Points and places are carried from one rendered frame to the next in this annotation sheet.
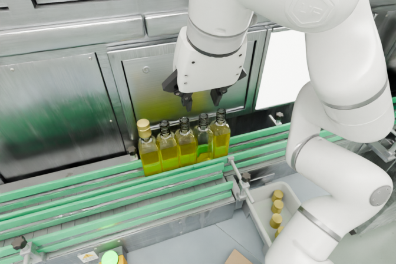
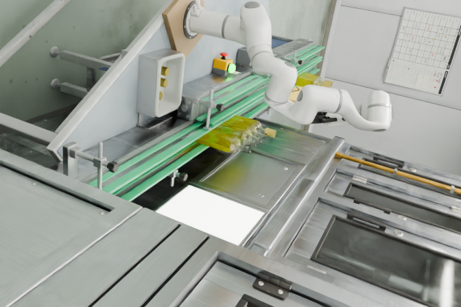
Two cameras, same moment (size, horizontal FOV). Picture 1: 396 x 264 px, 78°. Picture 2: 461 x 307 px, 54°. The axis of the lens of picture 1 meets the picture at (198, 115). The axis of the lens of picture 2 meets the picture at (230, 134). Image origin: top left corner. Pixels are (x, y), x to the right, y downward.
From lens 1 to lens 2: 1.78 m
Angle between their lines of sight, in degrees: 71
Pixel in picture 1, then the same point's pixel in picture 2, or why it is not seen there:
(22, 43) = (326, 155)
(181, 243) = (193, 74)
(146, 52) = (297, 171)
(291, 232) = not seen: hidden behind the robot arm
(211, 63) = not seen: hidden behind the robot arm
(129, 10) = (320, 183)
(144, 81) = (277, 164)
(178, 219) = (217, 86)
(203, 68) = not seen: hidden behind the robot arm
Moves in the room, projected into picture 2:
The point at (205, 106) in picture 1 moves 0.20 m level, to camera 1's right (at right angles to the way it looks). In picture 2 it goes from (228, 171) to (208, 175)
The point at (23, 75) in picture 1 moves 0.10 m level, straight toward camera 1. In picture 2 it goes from (308, 152) to (310, 138)
